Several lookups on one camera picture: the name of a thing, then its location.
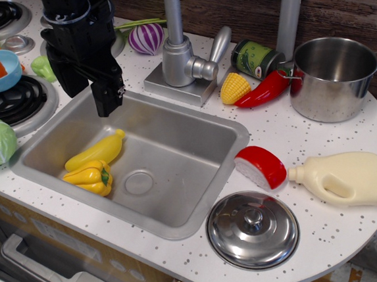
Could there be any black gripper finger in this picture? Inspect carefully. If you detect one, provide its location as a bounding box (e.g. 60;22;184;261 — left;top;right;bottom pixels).
50;60;89;98
91;76;126;118

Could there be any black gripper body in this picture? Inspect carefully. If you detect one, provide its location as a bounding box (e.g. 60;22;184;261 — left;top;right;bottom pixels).
41;9;124;98

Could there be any stainless steel pot lid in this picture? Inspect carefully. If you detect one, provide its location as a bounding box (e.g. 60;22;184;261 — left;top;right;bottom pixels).
206;191;299;270

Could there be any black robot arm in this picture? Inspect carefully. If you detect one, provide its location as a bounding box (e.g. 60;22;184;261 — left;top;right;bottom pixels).
40;0;125;118

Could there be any light green broccoli toy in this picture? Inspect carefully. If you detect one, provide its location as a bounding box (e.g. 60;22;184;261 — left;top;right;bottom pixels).
31;56;57;83

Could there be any front left stove burner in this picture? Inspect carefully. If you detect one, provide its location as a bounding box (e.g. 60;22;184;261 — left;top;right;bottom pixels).
0;76;59;137

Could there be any purple white onion toy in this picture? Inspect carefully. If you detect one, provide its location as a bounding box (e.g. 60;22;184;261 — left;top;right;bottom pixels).
115;18;167;56

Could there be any yellow squash toy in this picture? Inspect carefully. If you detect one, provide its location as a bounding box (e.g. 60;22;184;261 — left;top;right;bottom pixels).
64;129;125;172

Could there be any silver stove knob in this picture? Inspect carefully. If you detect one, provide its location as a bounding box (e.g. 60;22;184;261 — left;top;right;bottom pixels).
1;34;36;56

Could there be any silver toy faucet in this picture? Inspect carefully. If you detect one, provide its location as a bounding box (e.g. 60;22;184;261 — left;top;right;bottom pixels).
144;0;232;107

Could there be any yellow bell pepper toy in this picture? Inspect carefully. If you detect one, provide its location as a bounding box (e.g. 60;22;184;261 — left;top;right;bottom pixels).
63;160;113;197

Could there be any silver sink basin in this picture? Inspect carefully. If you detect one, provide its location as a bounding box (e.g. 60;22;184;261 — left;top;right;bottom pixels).
10;90;249;240

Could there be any yellow corn cob toy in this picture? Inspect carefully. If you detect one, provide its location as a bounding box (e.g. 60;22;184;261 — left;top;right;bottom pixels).
220;72;251;105

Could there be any green label food can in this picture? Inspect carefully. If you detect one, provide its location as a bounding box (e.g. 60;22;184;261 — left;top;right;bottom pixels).
231;39;285;81

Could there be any red chili pepper toy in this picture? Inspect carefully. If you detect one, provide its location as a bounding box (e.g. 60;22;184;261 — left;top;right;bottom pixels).
234;69;291;108

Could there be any red white cheese wedge toy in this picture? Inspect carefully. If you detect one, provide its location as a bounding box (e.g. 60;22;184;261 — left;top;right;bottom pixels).
234;146;287;190

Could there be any cream plastic jug bottle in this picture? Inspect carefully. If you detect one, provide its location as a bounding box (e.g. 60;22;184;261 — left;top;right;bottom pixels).
288;151;377;206

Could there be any silver oven door handle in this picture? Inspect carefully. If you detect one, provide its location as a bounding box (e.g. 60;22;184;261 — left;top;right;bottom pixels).
1;234;82;282

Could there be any grey vertical post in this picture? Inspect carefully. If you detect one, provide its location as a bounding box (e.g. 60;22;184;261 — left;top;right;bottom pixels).
276;0;302;60

